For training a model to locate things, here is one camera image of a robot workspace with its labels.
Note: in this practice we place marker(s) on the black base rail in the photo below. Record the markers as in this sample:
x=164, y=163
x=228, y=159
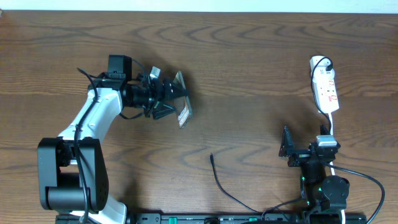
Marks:
x=156, y=218

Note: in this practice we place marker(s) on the white USB charger plug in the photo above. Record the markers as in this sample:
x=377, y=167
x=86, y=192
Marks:
x=325, y=71

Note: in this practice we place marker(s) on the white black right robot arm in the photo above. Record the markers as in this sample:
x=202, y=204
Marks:
x=324, y=193

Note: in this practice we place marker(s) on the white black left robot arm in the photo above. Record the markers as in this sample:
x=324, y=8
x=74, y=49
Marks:
x=73, y=179

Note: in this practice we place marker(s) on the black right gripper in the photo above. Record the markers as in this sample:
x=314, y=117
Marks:
x=286, y=150

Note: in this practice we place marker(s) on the white power strip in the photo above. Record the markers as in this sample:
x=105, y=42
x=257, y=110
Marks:
x=324, y=88

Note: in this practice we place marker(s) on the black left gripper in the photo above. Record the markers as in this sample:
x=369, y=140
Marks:
x=158, y=99

